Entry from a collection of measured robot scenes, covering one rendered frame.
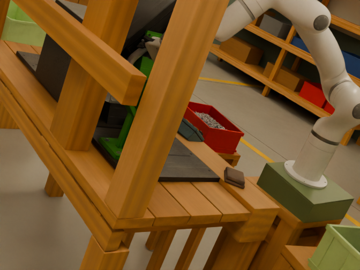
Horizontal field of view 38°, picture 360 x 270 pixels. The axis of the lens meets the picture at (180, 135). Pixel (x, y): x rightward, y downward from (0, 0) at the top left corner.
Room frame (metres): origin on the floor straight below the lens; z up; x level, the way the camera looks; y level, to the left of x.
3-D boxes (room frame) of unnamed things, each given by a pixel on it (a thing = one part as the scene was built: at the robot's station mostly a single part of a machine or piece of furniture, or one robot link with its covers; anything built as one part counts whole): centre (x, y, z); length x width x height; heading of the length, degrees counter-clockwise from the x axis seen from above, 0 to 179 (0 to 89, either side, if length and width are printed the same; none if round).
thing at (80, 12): (2.04, 0.50, 1.07); 0.30 x 0.18 x 0.34; 43
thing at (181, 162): (2.06, 0.33, 0.89); 1.10 x 0.42 x 0.02; 43
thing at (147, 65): (2.04, 0.23, 1.17); 0.13 x 0.12 x 0.20; 43
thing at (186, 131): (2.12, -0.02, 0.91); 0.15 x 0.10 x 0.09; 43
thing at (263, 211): (2.25, 0.12, 0.83); 1.50 x 0.14 x 0.15; 43
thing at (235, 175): (1.82, -0.25, 0.91); 0.10 x 0.08 x 0.03; 3
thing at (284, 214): (2.03, -0.54, 0.83); 0.32 x 0.32 x 0.04; 45
